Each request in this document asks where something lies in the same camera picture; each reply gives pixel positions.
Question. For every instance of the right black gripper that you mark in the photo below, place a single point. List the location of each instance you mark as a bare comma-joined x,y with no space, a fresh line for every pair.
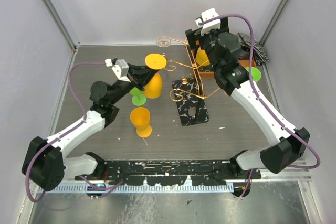
193,35

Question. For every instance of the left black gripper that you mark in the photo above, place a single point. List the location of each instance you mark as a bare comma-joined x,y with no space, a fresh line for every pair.
140,75

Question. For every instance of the orange goblet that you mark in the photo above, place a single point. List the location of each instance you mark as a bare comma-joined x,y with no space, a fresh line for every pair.
154,88
140,118
201,57

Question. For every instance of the green goblet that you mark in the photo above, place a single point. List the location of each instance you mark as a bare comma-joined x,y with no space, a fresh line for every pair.
254,74
138,98

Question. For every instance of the clear champagne flute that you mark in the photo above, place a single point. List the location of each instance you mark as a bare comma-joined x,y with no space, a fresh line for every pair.
163,41

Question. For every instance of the gold wine glass rack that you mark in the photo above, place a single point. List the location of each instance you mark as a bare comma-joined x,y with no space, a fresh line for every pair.
188,92

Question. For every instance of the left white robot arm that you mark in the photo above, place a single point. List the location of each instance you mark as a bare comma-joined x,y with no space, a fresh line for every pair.
47,162

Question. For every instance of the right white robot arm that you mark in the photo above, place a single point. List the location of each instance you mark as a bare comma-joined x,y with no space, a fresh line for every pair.
286,142

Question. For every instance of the orange divided tray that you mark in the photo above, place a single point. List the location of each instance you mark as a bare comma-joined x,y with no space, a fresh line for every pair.
207,71

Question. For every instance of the orange goblet front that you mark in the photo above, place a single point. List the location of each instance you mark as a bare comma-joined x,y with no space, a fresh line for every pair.
140,118

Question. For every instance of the striped grey cloth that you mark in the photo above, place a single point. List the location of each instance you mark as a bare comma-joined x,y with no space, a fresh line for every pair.
259,52

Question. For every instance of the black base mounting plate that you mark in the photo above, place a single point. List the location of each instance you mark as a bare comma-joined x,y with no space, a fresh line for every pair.
167,172

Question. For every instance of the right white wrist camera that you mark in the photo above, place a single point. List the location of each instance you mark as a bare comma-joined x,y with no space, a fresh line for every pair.
208,21

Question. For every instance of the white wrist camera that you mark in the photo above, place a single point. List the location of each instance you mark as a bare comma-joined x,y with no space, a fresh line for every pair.
208,21
120,68

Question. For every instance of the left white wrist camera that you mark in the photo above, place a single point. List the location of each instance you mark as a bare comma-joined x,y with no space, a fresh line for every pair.
120,68

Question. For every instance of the slotted cable duct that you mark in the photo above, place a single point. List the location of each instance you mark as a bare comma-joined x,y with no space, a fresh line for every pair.
186,188

